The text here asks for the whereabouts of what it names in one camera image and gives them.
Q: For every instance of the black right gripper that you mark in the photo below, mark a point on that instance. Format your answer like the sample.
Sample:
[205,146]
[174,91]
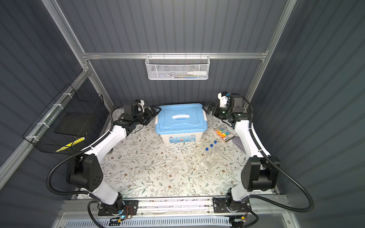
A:
[216,108]

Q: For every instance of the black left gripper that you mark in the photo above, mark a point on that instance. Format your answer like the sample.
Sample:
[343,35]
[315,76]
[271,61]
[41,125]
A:
[149,116]

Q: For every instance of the blue plastic box lid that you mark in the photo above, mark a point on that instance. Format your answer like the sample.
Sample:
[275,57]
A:
[181,119]

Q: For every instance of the white plastic storage box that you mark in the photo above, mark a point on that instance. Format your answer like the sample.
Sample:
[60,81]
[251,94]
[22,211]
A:
[182,138]

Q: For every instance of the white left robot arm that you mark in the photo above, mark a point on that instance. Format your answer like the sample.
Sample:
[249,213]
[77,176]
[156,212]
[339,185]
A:
[84,171]

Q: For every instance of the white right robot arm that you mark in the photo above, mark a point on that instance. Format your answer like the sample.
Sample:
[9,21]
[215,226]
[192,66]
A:
[258,174]

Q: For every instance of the highlighter marker pack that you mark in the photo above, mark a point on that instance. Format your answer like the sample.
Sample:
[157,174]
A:
[224,134]

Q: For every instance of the white wire wall basket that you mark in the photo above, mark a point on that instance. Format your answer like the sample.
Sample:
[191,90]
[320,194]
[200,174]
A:
[177,68]

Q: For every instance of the black wire wall basket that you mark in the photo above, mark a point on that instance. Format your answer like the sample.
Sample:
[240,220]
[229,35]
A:
[73,123]

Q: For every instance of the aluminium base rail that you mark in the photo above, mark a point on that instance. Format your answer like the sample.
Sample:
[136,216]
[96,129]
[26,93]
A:
[176,206]

